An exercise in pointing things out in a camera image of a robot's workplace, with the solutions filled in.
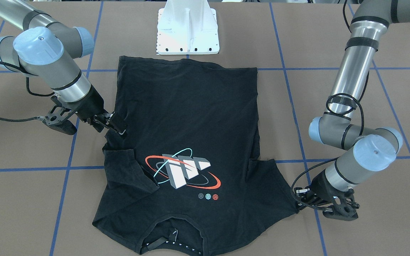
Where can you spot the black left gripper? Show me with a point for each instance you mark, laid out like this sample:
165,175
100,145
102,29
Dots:
319,187

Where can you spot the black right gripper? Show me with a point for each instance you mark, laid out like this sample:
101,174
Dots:
92,103

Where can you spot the black graphic t-shirt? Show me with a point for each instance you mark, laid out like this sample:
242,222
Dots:
186,175

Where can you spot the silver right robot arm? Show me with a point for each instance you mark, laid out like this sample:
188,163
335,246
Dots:
46,48

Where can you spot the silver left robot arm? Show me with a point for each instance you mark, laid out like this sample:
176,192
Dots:
342,125

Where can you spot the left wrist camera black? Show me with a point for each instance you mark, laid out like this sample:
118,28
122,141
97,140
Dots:
343,207

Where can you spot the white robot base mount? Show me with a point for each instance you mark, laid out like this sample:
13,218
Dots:
187,27

